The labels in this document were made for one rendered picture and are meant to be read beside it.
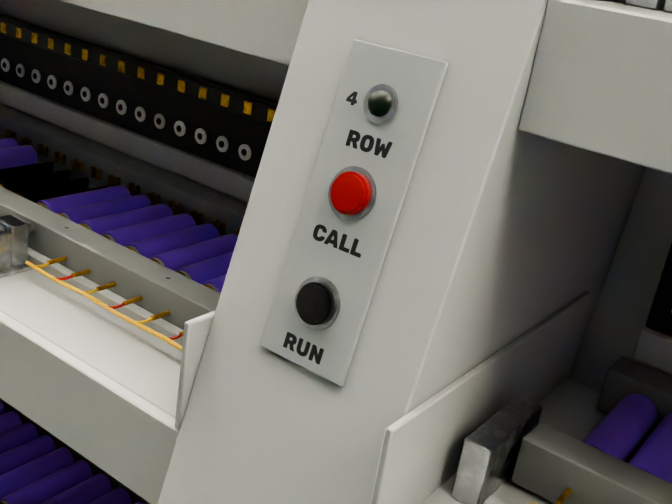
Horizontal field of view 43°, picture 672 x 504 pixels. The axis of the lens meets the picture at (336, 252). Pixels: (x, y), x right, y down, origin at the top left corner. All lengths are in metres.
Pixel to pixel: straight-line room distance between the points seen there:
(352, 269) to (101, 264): 0.19
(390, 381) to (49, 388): 0.19
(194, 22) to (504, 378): 0.21
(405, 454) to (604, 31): 0.16
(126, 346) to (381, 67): 0.19
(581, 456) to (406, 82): 0.16
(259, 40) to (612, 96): 0.15
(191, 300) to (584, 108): 0.22
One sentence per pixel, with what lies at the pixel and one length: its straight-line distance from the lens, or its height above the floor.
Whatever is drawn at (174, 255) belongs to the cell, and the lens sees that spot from 0.48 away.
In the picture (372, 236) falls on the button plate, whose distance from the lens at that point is 0.31.
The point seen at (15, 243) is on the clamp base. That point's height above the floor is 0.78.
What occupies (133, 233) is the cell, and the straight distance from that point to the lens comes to 0.51.
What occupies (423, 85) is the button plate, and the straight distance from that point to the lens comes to 0.31.
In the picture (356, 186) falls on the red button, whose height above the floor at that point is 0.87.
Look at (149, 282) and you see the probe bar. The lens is 0.44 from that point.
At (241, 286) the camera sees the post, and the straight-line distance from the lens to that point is 0.34.
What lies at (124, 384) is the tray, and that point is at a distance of 0.40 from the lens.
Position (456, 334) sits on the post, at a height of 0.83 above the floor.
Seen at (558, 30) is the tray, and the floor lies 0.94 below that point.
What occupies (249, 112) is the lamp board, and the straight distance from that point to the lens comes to 0.56.
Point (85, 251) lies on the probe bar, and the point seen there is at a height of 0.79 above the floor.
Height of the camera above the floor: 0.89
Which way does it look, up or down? 8 degrees down
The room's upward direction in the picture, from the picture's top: 18 degrees clockwise
